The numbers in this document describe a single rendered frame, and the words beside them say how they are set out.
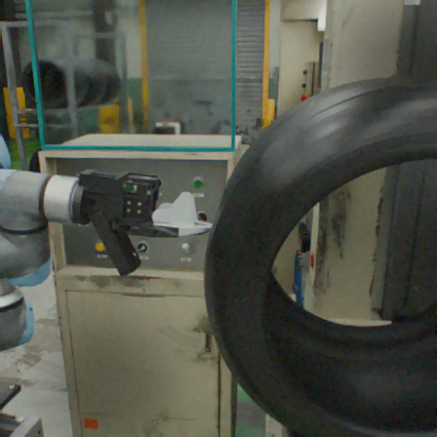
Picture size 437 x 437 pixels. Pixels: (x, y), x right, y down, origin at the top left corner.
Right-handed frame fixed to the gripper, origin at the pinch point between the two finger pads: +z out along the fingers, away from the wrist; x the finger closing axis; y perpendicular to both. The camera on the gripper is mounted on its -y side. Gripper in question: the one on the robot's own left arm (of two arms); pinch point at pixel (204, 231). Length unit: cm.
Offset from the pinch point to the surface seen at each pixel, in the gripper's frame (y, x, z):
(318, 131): 18.1, -9.9, 13.5
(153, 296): -41, 55, -19
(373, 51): 31.0, 26.4, 25.5
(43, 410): -131, 100, -75
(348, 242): -7.3, 27.1, 28.1
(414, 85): 24.8, -8.0, 24.2
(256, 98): -10, 942, -12
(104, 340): -59, 55, -33
